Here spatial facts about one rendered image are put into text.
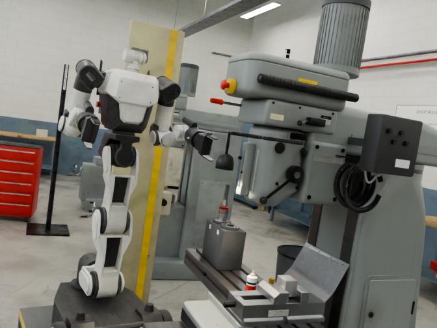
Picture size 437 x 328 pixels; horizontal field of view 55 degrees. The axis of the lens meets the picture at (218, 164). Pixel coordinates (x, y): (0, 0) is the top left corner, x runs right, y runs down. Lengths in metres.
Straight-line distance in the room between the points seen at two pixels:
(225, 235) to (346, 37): 1.00
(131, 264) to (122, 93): 1.76
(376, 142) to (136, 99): 1.17
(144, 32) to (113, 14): 7.51
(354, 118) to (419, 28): 5.50
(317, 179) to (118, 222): 1.06
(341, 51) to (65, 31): 9.21
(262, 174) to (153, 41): 1.95
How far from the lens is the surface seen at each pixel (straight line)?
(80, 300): 2.50
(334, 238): 1.99
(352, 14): 1.88
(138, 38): 3.34
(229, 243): 1.99
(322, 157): 1.75
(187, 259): 2.25
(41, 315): 2.73
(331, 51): 1.85
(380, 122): 1.59
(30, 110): 10.51
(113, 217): 2.24
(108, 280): 2.35
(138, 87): 2.16
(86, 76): 2.14
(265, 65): 1.58
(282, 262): 3.71
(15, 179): 6.07
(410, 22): 7.45
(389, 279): 2.04
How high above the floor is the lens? 1.59
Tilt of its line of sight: 5 degrees down
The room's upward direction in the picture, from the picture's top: 8 degrees clockwise
